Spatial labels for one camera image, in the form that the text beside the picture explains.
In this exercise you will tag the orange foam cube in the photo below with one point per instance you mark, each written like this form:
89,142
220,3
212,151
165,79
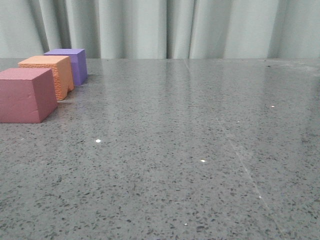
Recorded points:
61,70

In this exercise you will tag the grey-green curtain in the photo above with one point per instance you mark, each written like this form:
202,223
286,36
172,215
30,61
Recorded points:
160,29

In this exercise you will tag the red foam cube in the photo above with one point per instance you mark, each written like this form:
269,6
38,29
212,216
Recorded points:
27,95

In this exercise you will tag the purple foam cube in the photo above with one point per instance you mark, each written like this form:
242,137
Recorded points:
78,62

